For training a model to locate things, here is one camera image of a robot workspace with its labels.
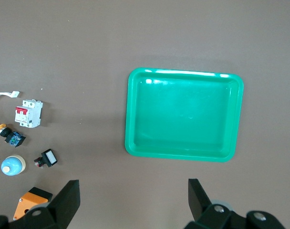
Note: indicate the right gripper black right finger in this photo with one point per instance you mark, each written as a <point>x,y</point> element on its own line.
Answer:
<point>202,210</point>

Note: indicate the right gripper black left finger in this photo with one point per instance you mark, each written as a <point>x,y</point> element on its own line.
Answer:
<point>61,205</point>

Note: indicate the white red circuit breaker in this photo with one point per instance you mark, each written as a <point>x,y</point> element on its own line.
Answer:
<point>30,117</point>

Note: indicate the orange button box black base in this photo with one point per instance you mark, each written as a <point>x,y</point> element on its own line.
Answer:
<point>28,200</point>

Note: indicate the black rectangular push button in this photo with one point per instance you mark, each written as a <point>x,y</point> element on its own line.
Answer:
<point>49,157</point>

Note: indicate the blue dome button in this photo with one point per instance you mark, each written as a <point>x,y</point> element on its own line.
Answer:
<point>12,164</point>

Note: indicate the orange mushroom push button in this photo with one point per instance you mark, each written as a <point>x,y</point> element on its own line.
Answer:
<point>15,140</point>

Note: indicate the green plastic tray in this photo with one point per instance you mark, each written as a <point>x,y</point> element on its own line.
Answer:
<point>183,114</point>

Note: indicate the brown table mat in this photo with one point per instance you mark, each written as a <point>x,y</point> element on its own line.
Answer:
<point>64,47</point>

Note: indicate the small white curved bracket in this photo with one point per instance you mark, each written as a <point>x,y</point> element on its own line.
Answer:
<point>2,94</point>

